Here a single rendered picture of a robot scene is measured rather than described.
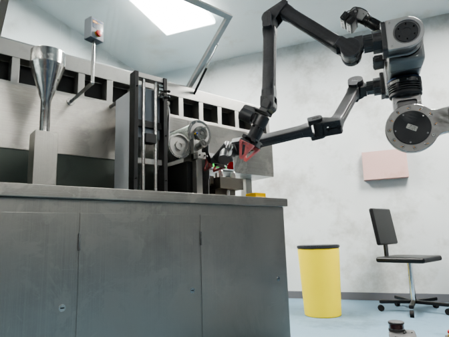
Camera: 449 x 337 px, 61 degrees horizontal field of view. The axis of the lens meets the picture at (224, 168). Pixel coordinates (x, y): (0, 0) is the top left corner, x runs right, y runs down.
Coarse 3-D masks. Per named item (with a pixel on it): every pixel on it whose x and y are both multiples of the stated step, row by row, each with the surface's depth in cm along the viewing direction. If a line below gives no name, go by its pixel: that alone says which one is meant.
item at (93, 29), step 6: (90, 18) 171; (84, 24) 173; (90, 24) 170; (96, 24) 172; (102, 24) 176; (84, 30) 172; (90, 30) 170; (96, 30) 172; (102, 30) 175; (84, 36) 172; (90, 36) 169; (96, 36) 172; (102, 36) 175; (90, 42) 174; (96, 42) 174; (102, 42) 175
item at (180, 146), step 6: (174, 138) 189; (180, 138) 191; (186, 138) 193; (174, 144) 188; (180, 144) 190; (186, 144) 193; (174, 150) 188; (180, 150) 190; (186, 150) 192; (180, 156) 189
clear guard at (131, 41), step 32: (32, 0) 172; (64, 0) 178; (96, 0) 183; (128, 0) 189; (160, 0) 196; (32, 32) 182; (64, 32) 188; (128, 32) 201; (160, 32) 209; (192, 32) 217; (128, 64) 215; (160, 64) 224; (192, 64) 233
